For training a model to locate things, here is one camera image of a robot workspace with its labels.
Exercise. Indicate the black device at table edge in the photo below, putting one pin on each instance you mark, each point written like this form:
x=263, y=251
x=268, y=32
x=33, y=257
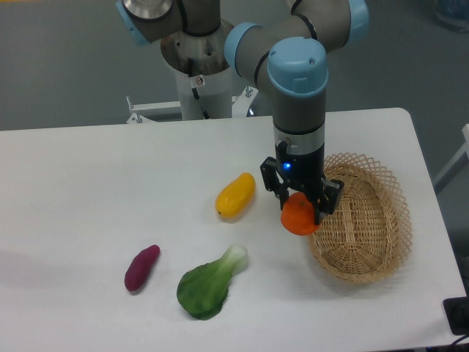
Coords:
x=456, y=310

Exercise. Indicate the white frame at right edge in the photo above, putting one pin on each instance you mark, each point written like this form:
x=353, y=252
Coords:
x=454, y=165

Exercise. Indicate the yellow mango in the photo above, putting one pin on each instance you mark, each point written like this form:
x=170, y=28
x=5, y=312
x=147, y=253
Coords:
x=236, y=196

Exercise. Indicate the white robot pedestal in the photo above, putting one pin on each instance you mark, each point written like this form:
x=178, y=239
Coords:
x=203, y=78

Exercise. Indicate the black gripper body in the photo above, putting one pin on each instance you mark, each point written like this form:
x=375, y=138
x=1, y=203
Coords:
x=301, y=172

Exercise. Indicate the woven wicker basket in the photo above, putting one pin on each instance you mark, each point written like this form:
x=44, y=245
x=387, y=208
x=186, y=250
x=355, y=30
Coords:
x=369, y=236

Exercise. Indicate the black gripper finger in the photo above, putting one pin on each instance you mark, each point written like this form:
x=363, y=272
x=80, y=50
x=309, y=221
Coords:
x=329, y=198
x=275, y=175

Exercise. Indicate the purple sweet potato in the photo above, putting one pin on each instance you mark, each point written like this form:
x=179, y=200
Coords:
x=140, y=268

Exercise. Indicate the blue object in corner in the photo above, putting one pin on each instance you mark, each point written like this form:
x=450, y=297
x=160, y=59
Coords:
x=453, y=14

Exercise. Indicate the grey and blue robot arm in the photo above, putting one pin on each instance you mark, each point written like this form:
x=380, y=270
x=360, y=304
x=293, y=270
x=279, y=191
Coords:
x=286, y=62

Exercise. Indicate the green bok choy leaf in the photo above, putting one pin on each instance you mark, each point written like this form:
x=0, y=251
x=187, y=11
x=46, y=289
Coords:
x=203, y=290

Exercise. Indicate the orange fruit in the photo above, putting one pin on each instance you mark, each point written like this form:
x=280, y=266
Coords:
x=298, y=216

